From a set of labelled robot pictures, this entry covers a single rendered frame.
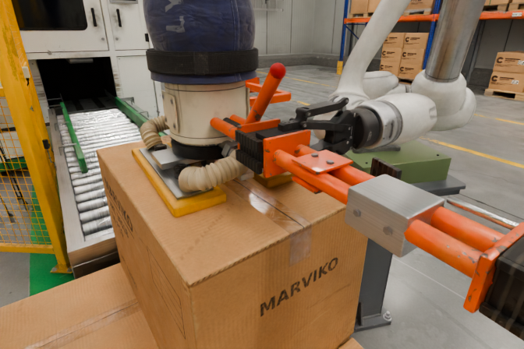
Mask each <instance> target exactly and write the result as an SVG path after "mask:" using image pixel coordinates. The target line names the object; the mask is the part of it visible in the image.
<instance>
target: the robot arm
mask: <svg viewBox="0 0 524 349"><path fill-rule="evenodd" d="M410 2H411V0H381V1H380V3H379V5H378V6H377V8H376V10H375V11H374V14H373V15H372V16H371V18H370V21H369V22H368V24H367V25H366V27H365V29H364V31H363V32H362V34H361V36H360V38H359V40H358V41H357V43H356V45H355V47H354V48H353V49H352V52H351V54H350V56H349V58H348V60H347V62H346V63H345V66H344V69H343V71H342V74H341V78H340V80H339V83H338V88H337V90H336V91H335V92H334V93H332V94H331V95H329V97H328V100H327V101H324V102H320V103H316V104H310V105H307V106H302V107H299V108H297V109H296V118H290V119H289V121H287V122H280V123H279V124H278V128H277V129H269V130H265V131H261V132H256V137H257V138H258V139H261V140H263V141H264V139H266V138H270V137H274V136H280V135H284V134H288V133H292V132H298V131H302V130H303V129H312V130H313V132H314V134H315V136H316V137H317V138H318V139H319V141H318V142H319V143H316V144H314V145H312V146H310V148H311V149H313V150H316V151H322V150H329V151H331V152H335V153H336V154H338V155H340V156H341V155H344V154H346V153H347V152H348V151H349V150H352V152H353V153H369V152H382V151H400V150H401V147H400V146H399V145H398V144H401V143H407V142H410V141H413V140H414V139H418V138H420V137H421V136H423V135H425V134H426V133H427V132H429V131H447V130H452V129H457V128H460V127H463V126H464V125H466V124H467V123H468V122H470V121H471V119H472V118H473V116H474V114H475V110H476V99H475V96H474V94H473V92H472V91H471V90H470V89H469V88H466V80H465V78H464V76H463V75H462V74H461V71H462V67H463V64H464V61H465V59H466V56H467V53H468V50H469V46H470V44H471V41H472V39H473V35H474V33H475V30H476V26H477V24H478V22H479V19H480V15H481V12H482V10H483V7H484V4H485V3H486V0H443V3H442V6H441V12H440V15H439V18H438V21H437V27H436V30H435V33H434V39H433V42H432V45H431V49H430V53H429V57H428V60H427V66H426V68H425V69H424V70H423V71H422V72H420V73H419V74H417V75H416V77H415V79H414V80H413V82H412V85H411V86H404V85H402V84H398V78H397V77H396V76H395V75H394V74H392V73H390V72H387V71H375V72H366V69H367V67H368V65H369V64H370V62H371V61H372V59H373V58H374V56H375V54H376V53H377V51H378V50H379V48H380V47H381V45H382V44H383V43H384V41H385V39H386V38H387V36H388V35H389V33H390V32H391V30H392V29H393V27H394V26H395V24H396V23H397V22H398V20H399V18H400V17H401V15H402V14H403V12H404V11H405V9H406V8H407V6H408V5H409V3H410ZM365 72H366V73H365ZM313 116H314V118H313V120H311V119H307V118H309V117H313Z"/></svg>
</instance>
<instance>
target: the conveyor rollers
mask: <svg viewBox="0 0 524 349"><path fill-rule="evenodd" d="M69 118H70V120H71V122H72V124H73V128H74V130H75V133H76V136H77V139H78V140H79V143H80V146H81V149H82V151H83V155H84V156H85V159H86V163H87V169H88V172H87V173H82V172H81V169H80V165H79V162H78V160H77V157H76V152H75V150H74V147H73V146H67V147H64V150H65V155H66V156H65V158H67V161H66V162H67V163H68V168H69V173H70V174H71V178H70V179H71V180H72V182H73V184H72V186H73V188H74V191H75V192H74V194H76V202H77V204H78V207H79V209H78V211H79V212H80V217H81V218H80V221H82V224H83V232H84V234H85V236H86V237H85V238H86V241H89V240H92V239H95V238H99V237H101V236H104V235H107V234H111V233H113V232H114V230H113V226H112V219H111V216H110V212H109V208H108V202H107V198H106V195H105V190H104V184H103V180H102V177H101V170H100V166H99V163H98V158H97V152H96V150H97V149H100V148H105V147H109V146H116V145H120V144H124V143H131V142H136V141H141V140H142V138H141V135H140V127H139V126H138V125H137V124H136V123H135V122H134V121H133V120H132V119H131V118H130V117H129V116H127V115H126V114H125V113H124V112H123V111H122V110H121V109H120V108H114V109H108V110H101V111H88V112H82V113H75V114H69ZM57 119H58V120H57V121H58V122H65V119H64V115H57ZM58 126H59V129H60V132H61V133H60V135H62V137H61V138H62V142H63V145H66V144H71V143H72V140H71V138H70V135H69V130H68V128H67V125H66V123H65V124H58Z"/></svg>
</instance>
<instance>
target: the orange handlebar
mask: <svg viewBox="0 0 524 349"><path fill-rule="evenodd" d="M262 86H263V85H260V84H256V83H246V87H249V88H250V90H252V91H255V92H258V93H259V92H260V89H261V87H262ZM290 100H291V93H290V92H287V91H284V90H278V89H277V90H276V92H275V94H274V96H273V97H272V99H271V102H270V104H274V103H280V102H286V101H290ZM230 119H231V120H233V121H235V122H238V123H239V124H241V125H244V123H245V121H246V119H244V118H241V117H239V116H238V115H232V116H231V117H230ZM210 124H211V126H212V127H213V128H214V129H217V130H218V131H219V132H222V133H223V134H225V135H227V136H228V137H230V138H232V139H234V140H235V130H237V127H235V126H234V125H231V124H229V123H227V122H225V121H223V120H221V119H220V118H212V119H211V121H210ZM272 161H273V162H274V163H275V164H277V165H278V166H279V167H282V168H284V169H285V170H286V171H288V172H290V173H292V174H294V175H295V176H292V177H291V179H292V180H293V181H294V182H296V183H298V184H300V185H301V186H303V187H304V188H306V189H308V190H310V191H311V192H313V193H314V194H318V193H321V192H325V193H326V194H328V195H329V196H331V197H333V198H335V199H336V200H338V201H339V202H341V203H344V204H345V205H346V204H347V202H348V199H347V198H348V190H349V187H351V186H354V185H357V184H359V183H362V182H365V181H367V180H370V179H372V178H376V177H374V176H373V175H370V174H367V173H366V172H363V171H361V170H359V169H356V168H354V167H352V166H349V165H350V164H353V161H352V160H350V159H347V158H345V157H342V156H340V155H338V154H336V153H333V152H331V151H329V150H322V151H316V150H313V149H311V148H309V147H308V146H304V145H303V144H299V145H298V146H297V147H296V148H295V150H294V156H293V155H291V154H289V153H286V152H285V151H283V150H276V151H275V152H274V153H273V155H272ZM430 225H431V226H430ZM430 225H429V224H426V223H424V222H422V221H421V220H415V221H413V222H412V224H411V225H410V226H409V228H408V229H407V230H406V232H404V235H405V239H406V240H407V241H408V242H410V243H412V244H414V245H415V246H417V247H418V248H420V249H422V250H423V251H425V252H427V253H429V254H431V255H432V256H434V257H436V258H437V259H439V260H441V261H442V262H444V263H446V264H448V265H449V266H451V267H453V268H455V269H456V270H458V271H460V272H461V273H464V274H465V275H466V276H468V277H470V278H473V274H474V272H475V269H476V265H477V263H478V260H479V257H480V255H481V254H483V253H484V252H485V251H487V250H488V249H489V248H490V247H491V246H492V245H494V244H495V243H496V242H497V241H499V240H500V239H501V238H503V237H504V236H505V234H502V233H501V232H498V231H495V230H494V229H491V228H489V227H487V226H484V225H482V224H480V223H477V222H475V221H474V220H470V219H469V218H467V217H464V216H462V215H460V214H458V213H455V212H453V211H451V210H448V209H446V208H444V207H442V206H441V207H439V208H437V210H436V211H435V212H434V215H433V216H432V218H431V222H430Z"/></svg>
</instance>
